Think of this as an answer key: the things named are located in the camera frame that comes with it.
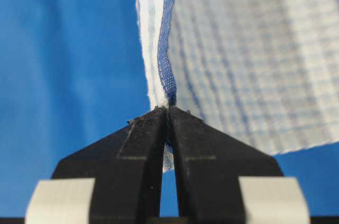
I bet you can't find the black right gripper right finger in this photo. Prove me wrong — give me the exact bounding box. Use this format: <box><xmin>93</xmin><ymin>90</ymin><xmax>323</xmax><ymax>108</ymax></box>
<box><xmin>169</xmin><ymin>107</ymin><xmax>309</xmax><ymax>223</ymax></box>

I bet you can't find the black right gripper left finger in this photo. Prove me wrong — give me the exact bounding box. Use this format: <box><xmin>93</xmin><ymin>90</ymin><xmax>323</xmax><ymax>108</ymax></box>
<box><xmin>25</xmin><ymin>108</ymin><xmax>166</xmax><ymax>223</ymax></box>

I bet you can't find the blue striped white towel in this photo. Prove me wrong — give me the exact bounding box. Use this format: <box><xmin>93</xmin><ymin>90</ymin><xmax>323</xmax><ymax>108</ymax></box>
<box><xmin>129</xmin><ymin>0</ymin><xmax>339</xmax><ymax>174</ymax></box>

